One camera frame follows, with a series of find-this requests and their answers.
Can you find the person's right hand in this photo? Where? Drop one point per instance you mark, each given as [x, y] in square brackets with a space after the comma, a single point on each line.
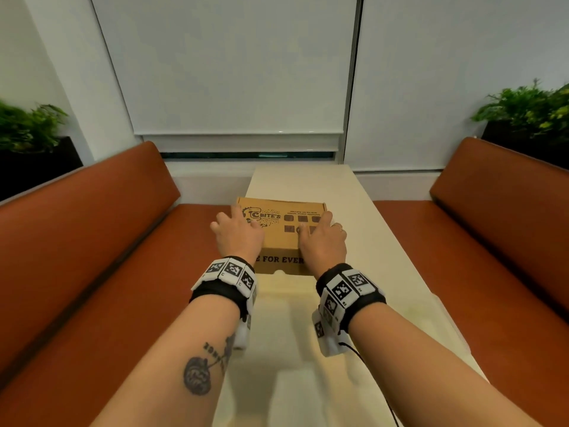
[324, 246]

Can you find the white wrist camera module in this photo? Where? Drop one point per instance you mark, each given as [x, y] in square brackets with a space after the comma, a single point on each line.
[242, 335]
[326, 340]

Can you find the person's left forearm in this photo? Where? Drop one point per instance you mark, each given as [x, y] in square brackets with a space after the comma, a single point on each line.
[178, 364]

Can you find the person's right forearm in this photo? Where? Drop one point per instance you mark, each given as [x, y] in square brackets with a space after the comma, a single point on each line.
[422, 378]

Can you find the grey window frame post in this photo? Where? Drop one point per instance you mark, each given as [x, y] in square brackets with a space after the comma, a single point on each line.
[353, 84]

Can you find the white roller blind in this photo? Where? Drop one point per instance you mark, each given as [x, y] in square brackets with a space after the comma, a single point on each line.
[222, 62]

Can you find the orange leather bench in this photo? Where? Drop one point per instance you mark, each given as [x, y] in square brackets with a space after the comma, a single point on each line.
[498, 244]
[75, 262]

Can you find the brown cardboard box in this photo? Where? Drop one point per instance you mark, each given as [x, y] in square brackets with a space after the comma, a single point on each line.
[280, 235]

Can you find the person's left hand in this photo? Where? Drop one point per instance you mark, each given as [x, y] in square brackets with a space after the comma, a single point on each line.
[238, 237]

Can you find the green leafy plant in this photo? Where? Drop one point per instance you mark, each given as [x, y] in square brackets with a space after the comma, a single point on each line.
[529, 111]
[26, 128]

